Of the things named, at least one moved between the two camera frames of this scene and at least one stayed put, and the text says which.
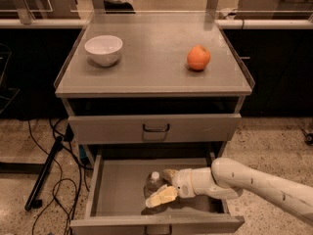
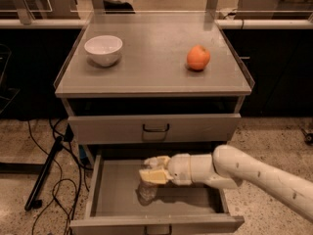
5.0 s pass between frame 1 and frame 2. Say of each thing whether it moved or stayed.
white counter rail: stayed
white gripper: moved
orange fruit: stayed
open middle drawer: stayed
